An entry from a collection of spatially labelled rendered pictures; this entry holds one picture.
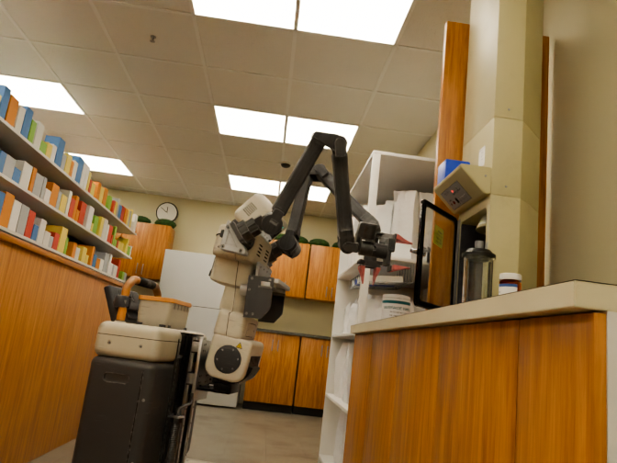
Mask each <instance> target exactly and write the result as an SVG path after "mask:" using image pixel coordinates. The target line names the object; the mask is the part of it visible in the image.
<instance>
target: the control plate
mask: <svg viewBox="0 0 617 463"><path fill-rule="evenodd" d="M455 188H457V189H455ZM452 190H453V191H454V192H452ZM463 194H465V195H464V196H463ZM441 196H442V197H443V198H444V199H445V201H446V202H447V203H448V204H449V205H450V206H451V208H452V209H453V210H455V209H457V208H459V207H460V206H462V205H463V204H464V203H466V202H467V201H468V200H469V199H471V197H470V196H469V195H468V193H467V192H466V191H465V190H464V188H463V187H462V186H461V185H460V184H459V183H458V181H457V180H456V181H455V182H454V183H453V184H452V185H450V186H449V187H448V188H447V189H445V190H444V192H443V193H442V194H441ZM461 196H462V198H461ZM455 198H457V199H458V198H460V199H458V200H459V203H457V201H456V200H455ZM453 201H454V202H455V204H454V203H453ZM451 203H452V204H453V206H452V205H451Z"/></svg>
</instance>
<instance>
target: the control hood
mask: <svg viewBox="0 0 617 463"><path fill-rule="evenodd" d="M456 180H457V181H458V183H459V184H460V185H461V186H462V187H463V188H464V190H465V191H466V192H467V193H468V195H469V196H470V197H471V199H469V200H468V201H467V202H466V203H464V204H463V205H462V206H460V207H459V208H457V209H455V210H453V209H452V208H451V206H450V205H449V204H448V203H447V202H446V201H445V199H444V198H443V197H442V196H441V194H442V193H443V192H444V190H445V189H447V188H448V187H449V186H450V185H452V184H453V183H454V182H455V181H456ZM490 187H491V167H485V166H478V165H472V164H460V165H459V166H457V167H456V168H455V169H454V170H453V172H452V173H451V174H449V175H448V176H447V177H446V178H445V179H444V180H443V181H442V182H441V183H440V184H439V185H438V186H436V187H435V188H434V189H433V190H434V192H435V193H436V194H437V196H438V197H439V198H440V199H441V200H442V202H443V203H444V204H445V205H446V207H447V208H448V209H449V210H451V211H452V213H453V214H457V215H458V214H460V213H462V212H463V211H465V210H466V209H468V208H470V207H471V206H473V205H474V204H476V203H477V202H478V201H479V200H481V199H482V198H484V197H486V196H487V195H489V194H490Z"/></svg>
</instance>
